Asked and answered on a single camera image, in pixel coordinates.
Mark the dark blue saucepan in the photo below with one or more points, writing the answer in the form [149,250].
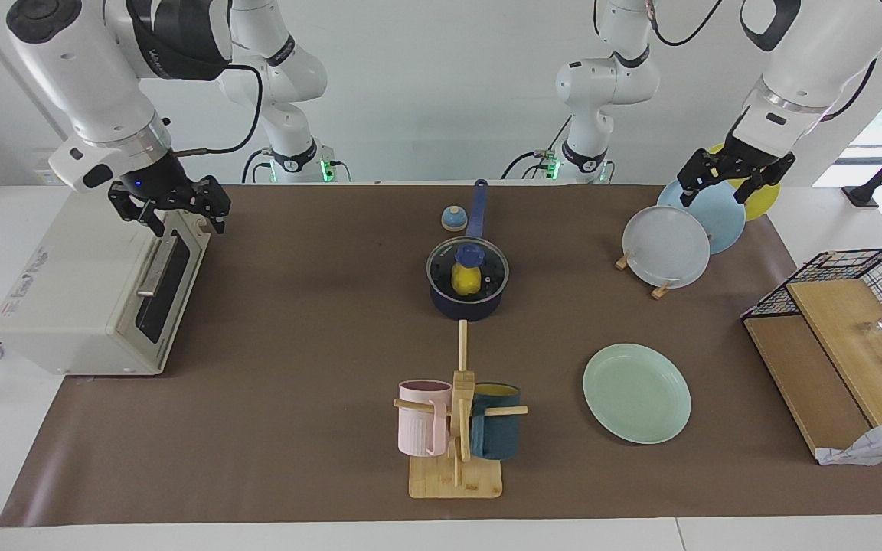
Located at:
[468,308]

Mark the glass pot lid blue knob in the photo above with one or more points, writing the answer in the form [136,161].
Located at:
[491,268]

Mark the yellow plate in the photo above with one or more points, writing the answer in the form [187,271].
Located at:
[762,203]

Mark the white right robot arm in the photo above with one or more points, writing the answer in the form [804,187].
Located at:
[73,69]

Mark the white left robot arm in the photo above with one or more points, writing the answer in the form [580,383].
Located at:
[816,53]

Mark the wooden mug tree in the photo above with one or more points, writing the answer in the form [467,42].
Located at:
[456,482]

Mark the brown table mat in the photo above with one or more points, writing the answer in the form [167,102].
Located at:
[295,306]

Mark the yellow potato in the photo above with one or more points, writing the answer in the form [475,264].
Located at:
[465,282]

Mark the mint green plate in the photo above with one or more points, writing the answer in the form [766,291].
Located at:
[636,394]

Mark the beige toaster oven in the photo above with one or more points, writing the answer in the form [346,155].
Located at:
[81,291]

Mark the pink ribbed mug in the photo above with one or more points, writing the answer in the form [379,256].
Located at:
[422,421]

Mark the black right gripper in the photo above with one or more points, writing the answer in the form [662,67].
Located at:
[169,184]

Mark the wooden plate rack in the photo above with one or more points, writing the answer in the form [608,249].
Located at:
[661,291]

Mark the dark teal mug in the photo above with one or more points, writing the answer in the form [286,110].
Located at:
[496,428]

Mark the grey plate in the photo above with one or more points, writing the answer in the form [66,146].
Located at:
[664,246]

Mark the light blue plate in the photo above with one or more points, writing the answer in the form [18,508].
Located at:
[720,218]

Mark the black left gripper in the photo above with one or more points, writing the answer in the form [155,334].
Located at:
[747,162]

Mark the white patterned cloth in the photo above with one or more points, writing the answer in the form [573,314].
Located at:
[877,444]

